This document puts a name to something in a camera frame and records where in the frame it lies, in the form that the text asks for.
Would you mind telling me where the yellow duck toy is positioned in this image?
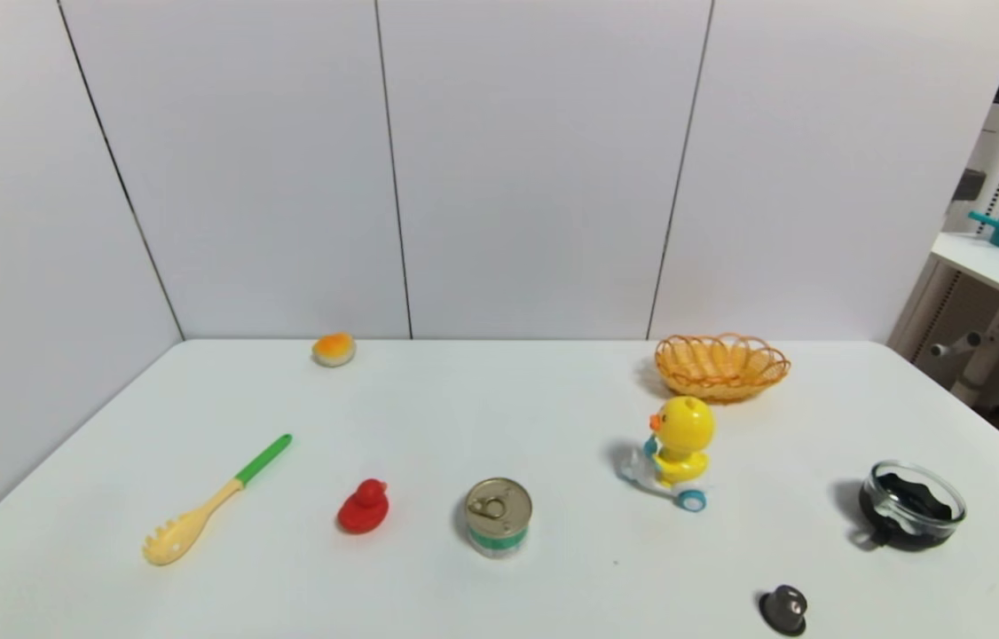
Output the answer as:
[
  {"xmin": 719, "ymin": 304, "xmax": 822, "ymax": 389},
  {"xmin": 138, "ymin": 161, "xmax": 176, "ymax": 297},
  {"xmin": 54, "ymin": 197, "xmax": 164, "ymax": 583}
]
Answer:
[{"xmin": 619, "ymin": 395, "xmax": 717, "ymax": 514}]

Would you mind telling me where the yellow wicker basket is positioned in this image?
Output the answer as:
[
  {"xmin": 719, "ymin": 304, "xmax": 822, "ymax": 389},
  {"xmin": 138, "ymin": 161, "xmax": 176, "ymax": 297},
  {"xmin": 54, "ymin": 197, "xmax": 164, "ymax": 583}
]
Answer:
[{"xmin": 655, "ymin": 333, "xmax": 791, "ymax": 405}]

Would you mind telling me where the orange topped bun toy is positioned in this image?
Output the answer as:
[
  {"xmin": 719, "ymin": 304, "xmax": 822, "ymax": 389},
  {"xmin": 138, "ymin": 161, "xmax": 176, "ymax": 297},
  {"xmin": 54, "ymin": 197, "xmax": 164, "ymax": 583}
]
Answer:
[{"xmin": 312, "ymin": 333, "xmax": 357, "ymax": 368}]

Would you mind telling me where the tin can with pull tab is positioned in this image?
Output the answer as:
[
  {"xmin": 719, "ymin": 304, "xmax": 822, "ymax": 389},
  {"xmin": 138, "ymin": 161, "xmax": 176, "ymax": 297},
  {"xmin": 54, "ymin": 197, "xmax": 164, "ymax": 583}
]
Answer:
[{"xmin": 465, "ymin": 477, "xmax": 533, "ymax": 559}]

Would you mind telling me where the red rubber duck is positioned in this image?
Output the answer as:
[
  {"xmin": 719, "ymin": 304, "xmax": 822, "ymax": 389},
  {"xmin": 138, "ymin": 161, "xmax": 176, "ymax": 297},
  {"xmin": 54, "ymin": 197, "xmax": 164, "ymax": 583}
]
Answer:
[{"xmin": 337, "ymin": 478, "xmax": 390, "ymax": 535}]

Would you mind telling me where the small black knob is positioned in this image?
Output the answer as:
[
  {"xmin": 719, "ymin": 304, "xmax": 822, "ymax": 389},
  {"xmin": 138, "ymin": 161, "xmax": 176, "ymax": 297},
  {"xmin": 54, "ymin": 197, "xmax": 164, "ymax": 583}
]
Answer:
[{"xmin": 759, "ymin": 585, "xmax": 809, "ymax": 636}]

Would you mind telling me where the glass bowl with black insert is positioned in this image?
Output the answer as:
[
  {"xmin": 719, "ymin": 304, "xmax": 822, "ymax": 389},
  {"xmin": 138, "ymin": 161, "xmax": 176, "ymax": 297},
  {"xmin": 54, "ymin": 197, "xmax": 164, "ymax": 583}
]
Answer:
[{"xmin": 859, "ymin": 461, "xmax": 968, "ymax": 553}]

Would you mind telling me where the pasta spoon with green handle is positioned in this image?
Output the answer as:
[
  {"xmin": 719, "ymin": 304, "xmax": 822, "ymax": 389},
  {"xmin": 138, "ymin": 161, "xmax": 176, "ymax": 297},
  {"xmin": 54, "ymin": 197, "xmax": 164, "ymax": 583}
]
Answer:
[{"xmin": 142, "ymin": 433, "xmax": 294, "ymax": 567}]

